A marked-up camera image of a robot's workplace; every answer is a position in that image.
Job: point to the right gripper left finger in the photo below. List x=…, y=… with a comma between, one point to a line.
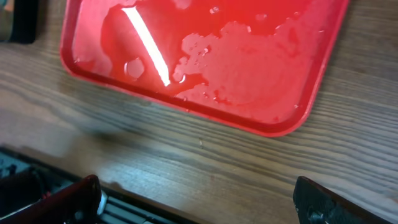
x=77, y=203

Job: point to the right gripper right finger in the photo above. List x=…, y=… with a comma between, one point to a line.
x=315, y=203

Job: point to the red plastic tray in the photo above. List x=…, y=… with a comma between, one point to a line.
x=253, y=65

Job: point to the black metal water tray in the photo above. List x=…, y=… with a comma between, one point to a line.
x=19, y=20

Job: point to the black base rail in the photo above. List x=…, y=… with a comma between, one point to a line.
x=35, y=192

